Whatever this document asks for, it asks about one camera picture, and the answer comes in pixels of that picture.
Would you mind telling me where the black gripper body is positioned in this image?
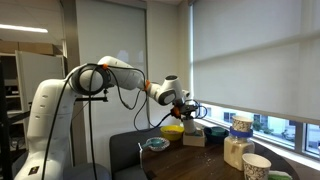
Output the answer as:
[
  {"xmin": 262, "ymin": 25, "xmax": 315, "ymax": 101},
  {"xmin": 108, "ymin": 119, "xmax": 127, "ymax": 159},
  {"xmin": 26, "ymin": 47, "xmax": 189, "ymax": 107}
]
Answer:
[{"xmin": 180, "ymin": 104, "xmax": 200, "ymax": 121}]

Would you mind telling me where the patterned paper cup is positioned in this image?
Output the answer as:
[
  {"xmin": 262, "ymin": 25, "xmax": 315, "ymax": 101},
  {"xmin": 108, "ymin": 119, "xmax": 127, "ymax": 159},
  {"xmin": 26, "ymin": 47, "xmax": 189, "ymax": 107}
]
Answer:
[
  {"xmin": 241, "ymin": 153, "xmax": 272, "ymax": 180},
  {"xmin": 231, "ymin": 115, "xmax": 254, "ymax": 133}
]

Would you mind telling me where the yellow bowl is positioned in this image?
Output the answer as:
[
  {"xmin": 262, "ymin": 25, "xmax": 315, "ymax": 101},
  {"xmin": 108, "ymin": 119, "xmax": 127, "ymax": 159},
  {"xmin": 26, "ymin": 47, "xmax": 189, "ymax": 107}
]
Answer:
[{"xmin": 159, "ymin": 124, "xmax": 185, "ymax": 142}]

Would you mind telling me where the dark blue bowl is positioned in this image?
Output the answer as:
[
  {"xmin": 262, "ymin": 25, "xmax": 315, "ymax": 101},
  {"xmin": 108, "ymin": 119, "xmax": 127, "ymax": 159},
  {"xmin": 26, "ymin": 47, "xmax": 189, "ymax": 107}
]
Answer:
[{"xmin": 203, "ymin": 126, "xmax": 231, "ymax": 145}]

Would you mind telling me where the teal measuring scoop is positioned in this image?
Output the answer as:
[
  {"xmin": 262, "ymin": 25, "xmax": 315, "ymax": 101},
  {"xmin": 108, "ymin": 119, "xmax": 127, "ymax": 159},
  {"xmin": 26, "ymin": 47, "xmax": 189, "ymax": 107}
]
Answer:
[{"xmin": 140, "ymin": 138, "xmax": 165, "ymax": 150}]

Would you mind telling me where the plastic jar with blue lid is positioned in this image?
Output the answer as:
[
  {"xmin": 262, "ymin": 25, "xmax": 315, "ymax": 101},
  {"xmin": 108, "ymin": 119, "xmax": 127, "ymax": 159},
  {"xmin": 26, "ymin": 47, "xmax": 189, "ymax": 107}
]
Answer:
[{"xmin": 223, "ymin": 126, "xmax": 256, "ymax": 172}]

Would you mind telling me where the dark grey chair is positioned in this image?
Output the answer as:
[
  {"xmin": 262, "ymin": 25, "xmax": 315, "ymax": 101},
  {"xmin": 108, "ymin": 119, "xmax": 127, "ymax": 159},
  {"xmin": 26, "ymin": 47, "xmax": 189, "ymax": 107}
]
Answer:
[{"xmin": 109, "ymin": 127, "xmax": 168, "ymax": 180}]

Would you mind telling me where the large grey roller blind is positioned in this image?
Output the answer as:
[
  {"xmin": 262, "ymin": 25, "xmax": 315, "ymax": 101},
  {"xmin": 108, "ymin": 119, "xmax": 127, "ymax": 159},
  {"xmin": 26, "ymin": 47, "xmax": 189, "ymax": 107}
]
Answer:
[{"xmin": 192, "ymin": 0, "xmax": 320, "ymax": 126}]

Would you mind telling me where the green white packet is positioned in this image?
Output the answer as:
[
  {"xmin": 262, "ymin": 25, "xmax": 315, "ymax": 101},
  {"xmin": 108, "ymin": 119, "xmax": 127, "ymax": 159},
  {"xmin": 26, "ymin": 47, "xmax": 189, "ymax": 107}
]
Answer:
[{"xmin": 267, "ymin": 170, "xmax": 294, "ymax": 180}]

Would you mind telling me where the narrow grey roller blind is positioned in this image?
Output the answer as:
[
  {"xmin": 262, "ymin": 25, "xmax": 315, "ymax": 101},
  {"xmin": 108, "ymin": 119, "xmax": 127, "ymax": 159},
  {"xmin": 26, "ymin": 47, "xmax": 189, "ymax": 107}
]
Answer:
[{"xmin": 75, "ymin": 0, "xmax": 148, "ymax": 168}]

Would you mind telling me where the white shelf cabinet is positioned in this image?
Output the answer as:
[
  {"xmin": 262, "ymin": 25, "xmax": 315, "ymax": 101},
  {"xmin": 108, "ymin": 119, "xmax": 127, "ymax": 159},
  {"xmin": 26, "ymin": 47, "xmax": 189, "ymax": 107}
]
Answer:
[{"xmin": 0, "ymin": 49, "xmax": 67, "ymax": 158}]

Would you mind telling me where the brown cardboard box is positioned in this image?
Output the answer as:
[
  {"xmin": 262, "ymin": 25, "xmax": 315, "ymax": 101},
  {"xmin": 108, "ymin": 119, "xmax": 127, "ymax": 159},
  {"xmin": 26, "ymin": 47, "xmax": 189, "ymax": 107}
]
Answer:
[{"xmin": 0, "ymin": 39, "xmax": 64, "ymax": 57}]

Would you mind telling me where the black vertical stand pole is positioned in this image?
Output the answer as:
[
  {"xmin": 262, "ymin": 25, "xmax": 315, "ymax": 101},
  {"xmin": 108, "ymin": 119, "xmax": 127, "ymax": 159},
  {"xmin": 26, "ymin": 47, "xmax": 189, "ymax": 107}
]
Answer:
[{"xmin": 0, "ymin": 63, "xmax": 14, "ymax": 180}]

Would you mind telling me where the ceiling strip light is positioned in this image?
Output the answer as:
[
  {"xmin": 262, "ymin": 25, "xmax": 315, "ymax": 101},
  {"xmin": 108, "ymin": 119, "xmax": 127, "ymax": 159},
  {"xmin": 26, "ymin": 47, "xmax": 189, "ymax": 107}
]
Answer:
[{"xmin": 0, "ymin": 23, "xmax": 49, "ymax": 34}]

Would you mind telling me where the black cable with orange clips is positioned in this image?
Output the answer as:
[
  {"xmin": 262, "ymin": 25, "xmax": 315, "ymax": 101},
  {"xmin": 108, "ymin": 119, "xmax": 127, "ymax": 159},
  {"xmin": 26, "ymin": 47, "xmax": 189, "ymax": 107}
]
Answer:
[{"xmin": 40, "ymin": 63, "xmax": 208, "ymax": 180}]

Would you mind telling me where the black camera mount rod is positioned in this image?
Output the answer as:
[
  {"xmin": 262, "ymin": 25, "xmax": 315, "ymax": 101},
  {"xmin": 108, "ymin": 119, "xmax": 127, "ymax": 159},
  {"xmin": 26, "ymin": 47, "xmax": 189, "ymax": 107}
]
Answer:
[{"xmin": 74, "ymin": 88, "xmax": 110, "ymax": 103}]

